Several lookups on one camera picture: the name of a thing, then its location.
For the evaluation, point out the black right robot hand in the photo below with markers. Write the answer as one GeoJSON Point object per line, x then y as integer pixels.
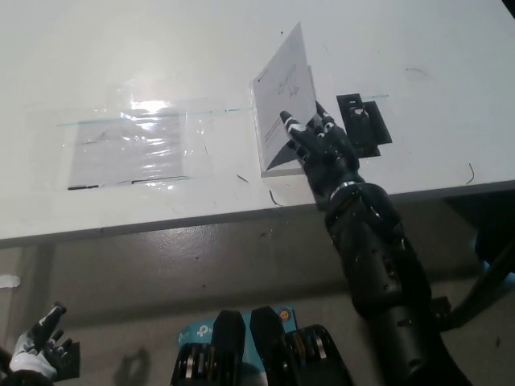
{"type": "Point", "coordinates": [328, 154]}

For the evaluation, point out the white Franka manual book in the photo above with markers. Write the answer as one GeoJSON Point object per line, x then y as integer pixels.
{"type": "Point", "coordinates": [281, 96]}

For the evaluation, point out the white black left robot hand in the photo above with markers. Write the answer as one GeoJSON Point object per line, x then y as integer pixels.
{"type": "Point", "coordinates": [32, 354]}

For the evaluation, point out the clear plastic sheet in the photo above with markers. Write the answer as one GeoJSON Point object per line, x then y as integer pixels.
{"type": "Point", "coordinates": [161, 102]}

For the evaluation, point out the dark table leg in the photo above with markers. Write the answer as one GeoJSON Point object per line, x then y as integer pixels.
{"type": "Point", "coordinates": [489, 281]}

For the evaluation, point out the teal cardboard box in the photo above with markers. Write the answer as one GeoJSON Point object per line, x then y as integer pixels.
{"type": "Point", "coordinates": [197, 331]}

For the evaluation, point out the thin teal tape strip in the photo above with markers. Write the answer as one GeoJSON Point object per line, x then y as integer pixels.
{"type": "Point", "coordinates": [100, 118]}

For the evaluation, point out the black bracket part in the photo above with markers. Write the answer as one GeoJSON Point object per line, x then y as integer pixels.
{"type": "Point", "coordinates": [370, 120]}

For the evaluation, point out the white paper under plastic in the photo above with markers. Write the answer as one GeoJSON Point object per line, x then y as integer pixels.
{"type": "Point", "coordinates": [128, 150]}

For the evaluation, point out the black floor marker near hand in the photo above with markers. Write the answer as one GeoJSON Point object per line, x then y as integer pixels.
{"type": "Point", "coordinates": [70, 358]}

